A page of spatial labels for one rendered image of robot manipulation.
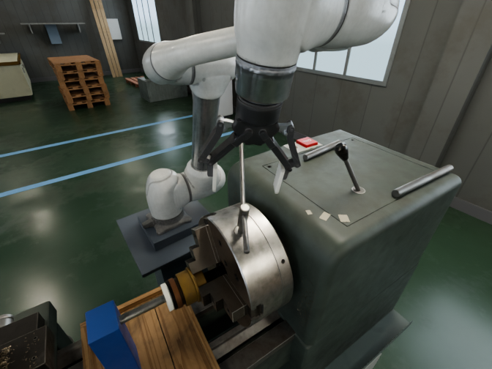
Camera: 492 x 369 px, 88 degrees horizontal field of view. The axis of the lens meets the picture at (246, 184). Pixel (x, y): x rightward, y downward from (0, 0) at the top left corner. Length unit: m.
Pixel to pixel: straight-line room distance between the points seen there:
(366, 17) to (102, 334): 0.74
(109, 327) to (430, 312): 2.01
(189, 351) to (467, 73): 2.82
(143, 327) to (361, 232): 0.68
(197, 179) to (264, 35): 0.93
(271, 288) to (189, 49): 0.57
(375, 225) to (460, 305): 1.81
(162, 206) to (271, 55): 0.97
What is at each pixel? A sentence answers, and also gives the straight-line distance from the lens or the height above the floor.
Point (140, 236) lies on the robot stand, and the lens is 1.39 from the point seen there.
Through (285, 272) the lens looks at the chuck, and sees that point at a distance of 0.65.
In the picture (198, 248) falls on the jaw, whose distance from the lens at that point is 0.69.
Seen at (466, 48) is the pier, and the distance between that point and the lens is 2.96.
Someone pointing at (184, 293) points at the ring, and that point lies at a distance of 0.68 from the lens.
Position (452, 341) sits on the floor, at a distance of 2.23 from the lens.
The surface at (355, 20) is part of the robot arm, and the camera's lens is 0.44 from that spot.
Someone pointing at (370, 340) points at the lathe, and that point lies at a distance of 1.34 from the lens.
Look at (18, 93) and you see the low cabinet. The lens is 8.43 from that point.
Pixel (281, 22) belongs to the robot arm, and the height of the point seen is 1.66.
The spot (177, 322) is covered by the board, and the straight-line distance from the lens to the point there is 0.90.
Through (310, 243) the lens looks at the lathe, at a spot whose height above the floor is 1.23.
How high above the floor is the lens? 1.66
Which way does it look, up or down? 33 degrees down
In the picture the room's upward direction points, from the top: straight up
